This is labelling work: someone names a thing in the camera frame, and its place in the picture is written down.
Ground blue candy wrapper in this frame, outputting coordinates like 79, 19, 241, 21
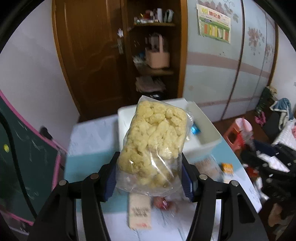
191, 123, 201, 135

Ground white plastic storage bin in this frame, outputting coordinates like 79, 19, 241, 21
117, 98, 221, 163

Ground small orange snack packet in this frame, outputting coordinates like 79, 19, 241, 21
221, 163, 234, 175

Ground person's right hand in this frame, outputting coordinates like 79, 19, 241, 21
268, 203, 290, 227

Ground brown wooden door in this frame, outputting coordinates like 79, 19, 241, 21
52, 1, 133, 121

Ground wooden shelf unit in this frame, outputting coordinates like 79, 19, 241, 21
120, 1, 188, 102

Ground clear bag puffed snacks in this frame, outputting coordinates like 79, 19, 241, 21
116, 96, 193, 197

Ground pink plastic stool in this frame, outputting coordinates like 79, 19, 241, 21
223, 118, 253, 152

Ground wall calendar poster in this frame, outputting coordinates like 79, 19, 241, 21
196, 4, 231, 44

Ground pile of clothes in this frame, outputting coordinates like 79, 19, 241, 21
255, 86, 295, 142

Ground pink storage basket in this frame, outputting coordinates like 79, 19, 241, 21
145, 34, 170, 69

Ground beige biscuit pack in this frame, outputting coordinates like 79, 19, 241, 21
128, 193, 152, 230

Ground sliding wardrobe door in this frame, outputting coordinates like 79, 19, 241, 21
183, 1, 276, 122

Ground floral tablecloth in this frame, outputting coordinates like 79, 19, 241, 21
64, 105, 262, 240

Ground white pastry pack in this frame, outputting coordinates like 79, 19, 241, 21
194, 155, 223, 182

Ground green chalkboard pink frame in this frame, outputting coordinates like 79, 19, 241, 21
1, 94, 66, 225

